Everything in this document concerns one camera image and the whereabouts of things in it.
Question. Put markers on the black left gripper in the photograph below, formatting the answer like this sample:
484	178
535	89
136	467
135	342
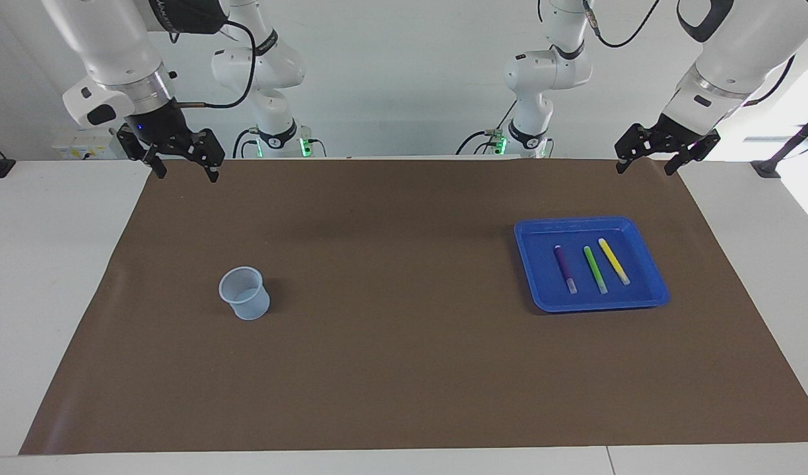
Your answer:
674	135

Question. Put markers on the translucent plastic cup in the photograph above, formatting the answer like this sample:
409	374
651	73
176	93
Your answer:
249	307

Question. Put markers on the blue plastic tray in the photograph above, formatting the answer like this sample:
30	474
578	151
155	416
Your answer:
542	284

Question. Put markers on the purple marker pen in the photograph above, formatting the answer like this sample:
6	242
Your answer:
564	267

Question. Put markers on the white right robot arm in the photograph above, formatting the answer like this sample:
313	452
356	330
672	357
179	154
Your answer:
113	46

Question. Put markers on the black camera stand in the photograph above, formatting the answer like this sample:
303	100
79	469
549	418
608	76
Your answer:
767	169

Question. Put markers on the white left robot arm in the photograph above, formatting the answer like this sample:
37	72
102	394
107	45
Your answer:
740	53

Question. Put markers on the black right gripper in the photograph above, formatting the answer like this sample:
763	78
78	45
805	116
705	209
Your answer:
156	128

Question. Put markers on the yellow marker pen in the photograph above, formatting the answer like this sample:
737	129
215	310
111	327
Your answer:
614	261

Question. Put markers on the brown table mat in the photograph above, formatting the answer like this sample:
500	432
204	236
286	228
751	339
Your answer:
404	369

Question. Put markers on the green marker pen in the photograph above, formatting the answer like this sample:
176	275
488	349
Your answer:
595	269

